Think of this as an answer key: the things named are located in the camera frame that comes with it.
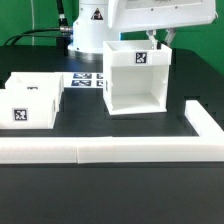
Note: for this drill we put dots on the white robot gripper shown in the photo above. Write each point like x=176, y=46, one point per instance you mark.
x=151, y=15

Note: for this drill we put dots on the white drawer cabinet box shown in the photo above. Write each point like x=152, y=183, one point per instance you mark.
x=135, y=75

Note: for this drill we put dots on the white front drawer tray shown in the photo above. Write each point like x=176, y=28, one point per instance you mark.
x=27, y=110

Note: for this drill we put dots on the white drawer tray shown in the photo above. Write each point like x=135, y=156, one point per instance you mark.
x=27, y=110
x=51, y=82

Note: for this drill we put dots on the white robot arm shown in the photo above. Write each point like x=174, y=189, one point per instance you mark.
x=106, y=20

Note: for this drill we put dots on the white rear drawer tray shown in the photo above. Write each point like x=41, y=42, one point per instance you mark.
x=51, y=82

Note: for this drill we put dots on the white marker sheet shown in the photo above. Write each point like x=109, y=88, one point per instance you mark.
x=82, y=79

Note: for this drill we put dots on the white L-shaped fence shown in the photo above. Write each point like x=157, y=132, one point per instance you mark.
x=206, y=146

